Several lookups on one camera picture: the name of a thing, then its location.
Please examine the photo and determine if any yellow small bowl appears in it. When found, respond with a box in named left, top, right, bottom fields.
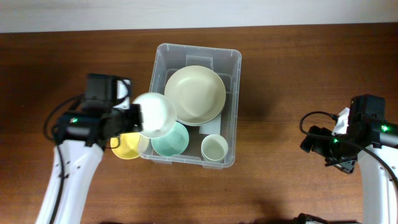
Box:
left=110, top=133, right=150, bottom=160

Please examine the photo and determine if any white small bowl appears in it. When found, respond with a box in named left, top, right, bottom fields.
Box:
left=133, top=92, right=177, bottom=139

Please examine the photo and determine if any mint green small bowl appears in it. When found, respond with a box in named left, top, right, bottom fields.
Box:
left=151, top=122, right=189, bottom=157

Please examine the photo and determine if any clear plastic storage bin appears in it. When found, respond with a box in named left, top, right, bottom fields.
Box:
left=141, top=43, right=242, bottom=169

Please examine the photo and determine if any cream bowl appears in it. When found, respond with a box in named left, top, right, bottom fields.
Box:
left=164, top=65, right=226, bottom=126

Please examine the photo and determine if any cream cup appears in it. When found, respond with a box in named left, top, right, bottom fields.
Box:
left=201, top=134, right=228, bottom=162

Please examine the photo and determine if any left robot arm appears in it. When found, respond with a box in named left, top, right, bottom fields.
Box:
left=36, top=104, right=142, bottom=223

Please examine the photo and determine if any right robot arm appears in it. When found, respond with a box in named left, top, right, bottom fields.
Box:
left=300, top=95, right=397, bottom=223

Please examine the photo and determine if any white label inside bin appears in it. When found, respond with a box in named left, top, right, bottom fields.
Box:
left=199, top=114, right=221, bottom=135

